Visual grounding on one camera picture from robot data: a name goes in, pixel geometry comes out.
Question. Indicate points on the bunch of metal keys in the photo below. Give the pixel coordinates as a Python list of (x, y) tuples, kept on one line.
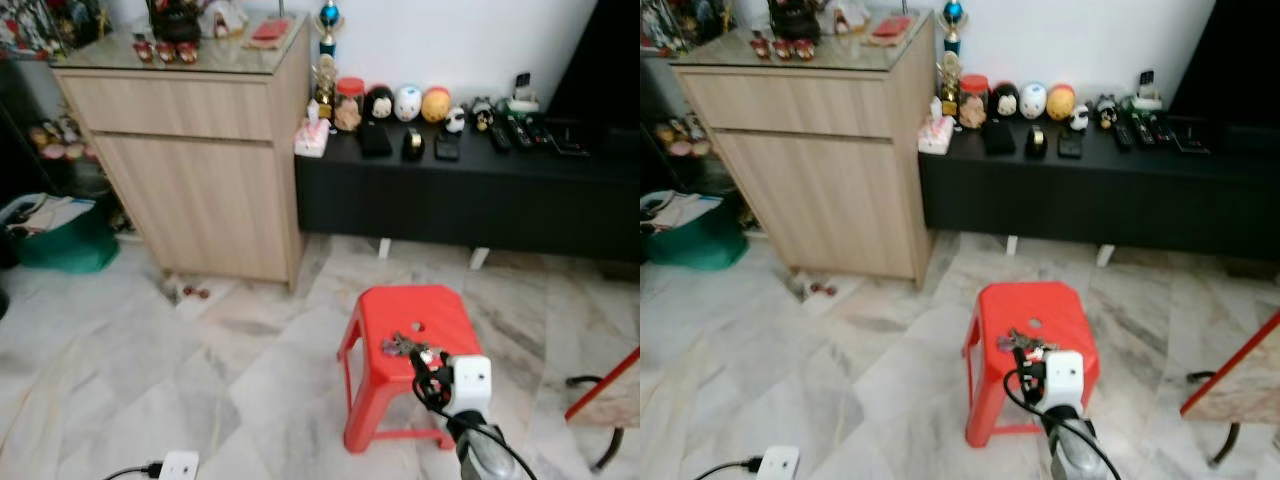
[(1020, 341), (403, 346)]

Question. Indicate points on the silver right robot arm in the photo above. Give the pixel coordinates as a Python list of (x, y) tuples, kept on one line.
[(485, 450), (1075, 447)]

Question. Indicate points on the red plastic stool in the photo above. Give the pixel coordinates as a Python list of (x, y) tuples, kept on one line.
[(400, 310), (1020, 305)]

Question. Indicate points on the black low console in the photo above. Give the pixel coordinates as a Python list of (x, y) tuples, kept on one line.
[(1080, 200), (450, 200)]

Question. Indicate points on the orange marble folding table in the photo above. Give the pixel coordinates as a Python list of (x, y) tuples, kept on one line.
[(1240, 380), (610, 395)]

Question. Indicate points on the black metal table leg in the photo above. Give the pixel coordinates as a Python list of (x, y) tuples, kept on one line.
[(1230, 445), (612, 448)]

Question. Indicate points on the flat black phone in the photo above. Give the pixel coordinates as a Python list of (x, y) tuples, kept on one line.
[(1071, 145), (447, 147)]

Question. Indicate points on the small red floor toy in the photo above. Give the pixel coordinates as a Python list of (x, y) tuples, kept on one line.
[(822, 290), (193, 293)]

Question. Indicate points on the black remote control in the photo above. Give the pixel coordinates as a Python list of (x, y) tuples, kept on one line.
[(1146, 130), (1122, 135), (498, 137), (521, 132)]

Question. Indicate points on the small panda figure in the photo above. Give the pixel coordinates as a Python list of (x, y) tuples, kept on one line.
[(1079, 118), (456, 120)]

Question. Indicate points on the pink tissue box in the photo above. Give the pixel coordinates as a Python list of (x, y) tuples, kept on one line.
[(936, 137), (312, 140)]

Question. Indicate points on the small black animal figure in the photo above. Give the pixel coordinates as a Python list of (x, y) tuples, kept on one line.
[(482, 113), (1106, 111)]

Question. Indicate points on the yellow round plush toy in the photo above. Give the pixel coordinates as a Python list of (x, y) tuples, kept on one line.
[(1061, 103), (436, 105)]

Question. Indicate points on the flat black box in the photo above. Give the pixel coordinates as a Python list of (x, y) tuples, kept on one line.
[(1192, 137), (567, 140)]

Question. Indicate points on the white round plush toy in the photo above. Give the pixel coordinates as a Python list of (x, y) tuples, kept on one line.
[(408, 103), (1033, 100)]

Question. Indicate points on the black round plush toy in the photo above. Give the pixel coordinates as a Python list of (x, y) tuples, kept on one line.
[(379, 103), (1005, 101)]

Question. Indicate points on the red lidded glass jar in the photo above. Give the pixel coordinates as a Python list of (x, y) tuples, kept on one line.
[(973, 102), (349, 105)]

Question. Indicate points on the white phone stand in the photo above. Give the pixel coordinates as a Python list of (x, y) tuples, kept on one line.
[(523, 98), (1147, 96)]

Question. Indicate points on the light wooden cabinet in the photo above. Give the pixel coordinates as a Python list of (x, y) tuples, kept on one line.
[(820, 170), (200, 170)]

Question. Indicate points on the small gold trophy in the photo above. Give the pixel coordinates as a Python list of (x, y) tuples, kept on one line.
[(324, 88), (949, 85)]

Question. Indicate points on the green storage basket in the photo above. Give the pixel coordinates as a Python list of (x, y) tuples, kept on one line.
[(700, 240), (65, 245)]

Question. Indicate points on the black television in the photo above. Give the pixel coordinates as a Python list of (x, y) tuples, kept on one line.
[(600, 60), (1230, 60)]

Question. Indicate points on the red envelope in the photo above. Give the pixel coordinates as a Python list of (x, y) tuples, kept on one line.
[(270, 30), (892, 27)]

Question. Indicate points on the small red cup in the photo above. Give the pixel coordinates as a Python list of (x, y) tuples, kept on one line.
[(187, 53), (784, 50), (166, 53), (144, 50), (761, 47), (804, 50)]

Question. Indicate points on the white figurine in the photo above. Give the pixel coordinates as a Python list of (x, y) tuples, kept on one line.
[(224, 18), (846, 16)]

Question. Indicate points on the dark teapot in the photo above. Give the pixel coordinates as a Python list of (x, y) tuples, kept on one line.
[(795, 20), (175, 22)]

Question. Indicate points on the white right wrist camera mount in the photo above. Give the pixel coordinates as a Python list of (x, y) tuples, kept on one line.
[(470, 383), (1064, 378)]

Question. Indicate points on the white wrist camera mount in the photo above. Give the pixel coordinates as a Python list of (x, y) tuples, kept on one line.
[(180, 466), (1064, 378), (778, 463), (470, 383)]

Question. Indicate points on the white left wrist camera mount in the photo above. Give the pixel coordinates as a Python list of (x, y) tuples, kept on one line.
[(778, 463), (180, 466)]

